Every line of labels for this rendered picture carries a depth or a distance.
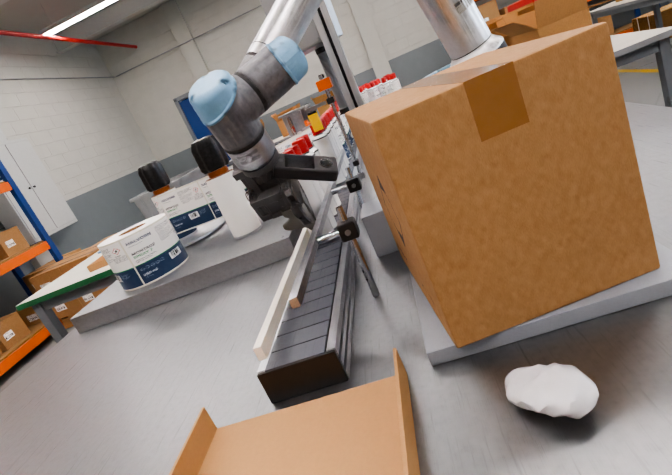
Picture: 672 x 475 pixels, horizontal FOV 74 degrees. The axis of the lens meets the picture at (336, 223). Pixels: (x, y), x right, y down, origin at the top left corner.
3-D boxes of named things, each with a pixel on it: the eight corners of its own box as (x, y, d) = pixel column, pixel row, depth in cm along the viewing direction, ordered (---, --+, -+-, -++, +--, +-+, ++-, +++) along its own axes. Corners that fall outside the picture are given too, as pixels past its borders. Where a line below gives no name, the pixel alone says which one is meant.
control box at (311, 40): (305, 55, 140) (279, -6, 135) (344, 34, 128) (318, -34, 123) (283, 62, 133) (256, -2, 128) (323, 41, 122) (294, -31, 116)
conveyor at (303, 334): (343, 158, 213) (340, 151, 212) (359, 152, 211) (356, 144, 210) (277, 395, 57) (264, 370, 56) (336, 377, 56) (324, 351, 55)
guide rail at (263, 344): (329, 174, 157) (326, 169, 157) (332, 173, 157) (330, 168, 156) (257, 362, 56) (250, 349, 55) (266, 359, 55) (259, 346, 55)
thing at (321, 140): (332, 184, 147) (307, 126, 141) (346, 178, 146) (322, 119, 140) (331, 188, 142) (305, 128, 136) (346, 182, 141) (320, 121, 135)
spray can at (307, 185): (315, 239, 99) (276, 154, 93) (337, 231, 98) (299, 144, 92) (312, 248, 94) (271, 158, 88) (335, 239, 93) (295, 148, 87)
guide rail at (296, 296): (342, 153, 154) (341, 149, 154) (345, 151, 154) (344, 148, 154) (293, 309, 53) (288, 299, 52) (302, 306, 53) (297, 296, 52)
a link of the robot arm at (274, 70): (266, 44, 78) (221, 83, 76) (287, 24, 68) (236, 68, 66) (295, 81, 81) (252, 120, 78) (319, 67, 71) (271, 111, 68)
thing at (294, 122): (309, 174, 183) (283, 115, 176) (338, 162, 180) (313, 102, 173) (305, 182, 170) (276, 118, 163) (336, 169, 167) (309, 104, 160)
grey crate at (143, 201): (174, 206, 364) (161, 182, 358) (218, 188, 359) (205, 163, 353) (143, 229, 307) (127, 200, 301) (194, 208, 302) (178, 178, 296)
